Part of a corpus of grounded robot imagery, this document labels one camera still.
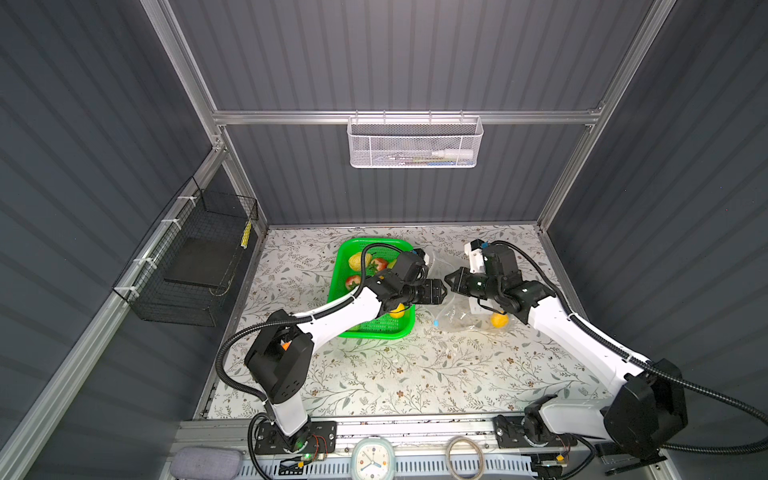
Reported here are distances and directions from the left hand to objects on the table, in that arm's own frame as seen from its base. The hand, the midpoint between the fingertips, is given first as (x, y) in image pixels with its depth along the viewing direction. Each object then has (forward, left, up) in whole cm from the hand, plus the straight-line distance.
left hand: (440, 291), depth 83 cm
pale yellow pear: (+20, +25, -10) cm, 34 cm away
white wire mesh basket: (+58, +1, +13) cm, 60 cm away
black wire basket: (-2, +62, +15) cm, 64 cm away
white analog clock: (-37, +20, -13) cm, 44 cm away
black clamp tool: (-42, -35, -13) cm, 56 cm away
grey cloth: (-35, +59, -14) cm, 70 cm away
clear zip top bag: (-6, -5, -3) cm, 8 cm away
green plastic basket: (-2, +14, -16) cm, 21 cm away
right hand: (+1, -2, +4) cm, 5 cm away
